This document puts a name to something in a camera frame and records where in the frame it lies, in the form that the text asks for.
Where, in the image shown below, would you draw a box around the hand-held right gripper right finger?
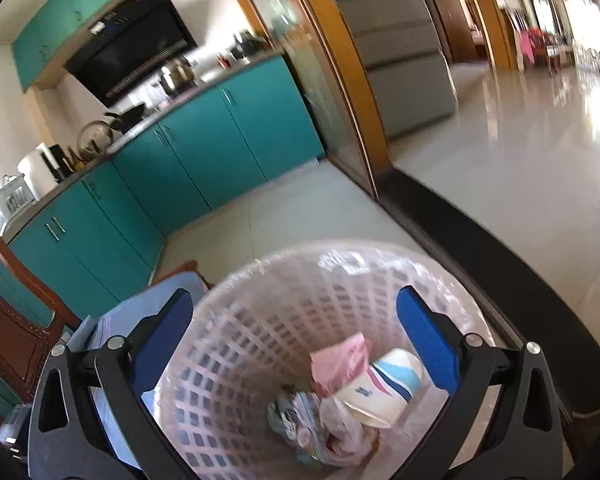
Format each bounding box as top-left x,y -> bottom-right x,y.
396,285 -> 563,480

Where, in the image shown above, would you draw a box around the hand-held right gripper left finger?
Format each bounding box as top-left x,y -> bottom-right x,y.
27,288 -> 196,480

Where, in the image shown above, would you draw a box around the white paper cup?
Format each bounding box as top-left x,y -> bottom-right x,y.
332,347 -> 425,429

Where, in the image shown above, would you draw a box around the white plastic mesh basket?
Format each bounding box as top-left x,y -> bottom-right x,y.
142,240 -> 498,480

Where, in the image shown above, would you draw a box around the plain pink plastic bag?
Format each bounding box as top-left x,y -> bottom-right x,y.
310,332 -> 373,398

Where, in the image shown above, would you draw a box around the pink lined waste basket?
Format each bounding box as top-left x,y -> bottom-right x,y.
142,240 -> 498,480

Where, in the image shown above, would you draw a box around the whitish pink plastic bag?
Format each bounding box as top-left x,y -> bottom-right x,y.
320,395 -> 381,463

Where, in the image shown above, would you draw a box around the teal wrapper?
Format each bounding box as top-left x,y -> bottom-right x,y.
267,385 -> 327,455

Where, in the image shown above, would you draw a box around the blue striped blanket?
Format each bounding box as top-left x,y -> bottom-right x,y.
70,272 -> 211,480

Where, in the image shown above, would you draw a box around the carved wooden chair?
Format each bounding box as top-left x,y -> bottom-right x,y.
0,205 -> 83,413

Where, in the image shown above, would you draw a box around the white dish rack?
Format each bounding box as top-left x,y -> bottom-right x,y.
0,175 -> 37,228

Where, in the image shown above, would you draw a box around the white kitchen appliance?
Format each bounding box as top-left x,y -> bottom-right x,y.
17,142 -> 57,202

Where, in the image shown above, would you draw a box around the grey kitchen countertop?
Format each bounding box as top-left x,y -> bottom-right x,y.
0,47 -> 287,261

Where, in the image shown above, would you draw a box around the steel pot lid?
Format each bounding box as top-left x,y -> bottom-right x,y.
76,120 -> 115,154

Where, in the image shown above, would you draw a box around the black wok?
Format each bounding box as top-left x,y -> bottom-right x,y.
104,102 -> 147,129

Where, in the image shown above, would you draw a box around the steel stockpot with lid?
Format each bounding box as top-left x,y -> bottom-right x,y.
159,58 -> 194,94

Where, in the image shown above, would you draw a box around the black range hood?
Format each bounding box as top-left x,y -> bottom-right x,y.
62,0 -> 198,108

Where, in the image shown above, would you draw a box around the grey refrigerator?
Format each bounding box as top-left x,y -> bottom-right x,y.
312,0 -> 458,142

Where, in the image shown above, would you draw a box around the glass sliding door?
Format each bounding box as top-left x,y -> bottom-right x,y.
225,0 -> 396,196

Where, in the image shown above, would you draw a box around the dark cooking pot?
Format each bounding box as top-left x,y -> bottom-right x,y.
230,30 -> 262,61

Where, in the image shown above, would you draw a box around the pink cloth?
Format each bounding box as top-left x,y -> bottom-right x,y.
517,30 -> 544,69

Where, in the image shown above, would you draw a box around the wooden dining chair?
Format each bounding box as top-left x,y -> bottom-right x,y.
540,35 -> 567,77

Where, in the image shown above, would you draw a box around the cluster of clear bottles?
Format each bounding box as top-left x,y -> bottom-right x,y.
575,47 -> 600,77

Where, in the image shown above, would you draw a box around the teal upper cabinets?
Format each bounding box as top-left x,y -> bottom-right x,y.
11,0 -> 181,93

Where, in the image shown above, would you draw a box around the wooden door frame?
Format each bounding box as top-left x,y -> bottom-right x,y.
415,0 -> 512,72

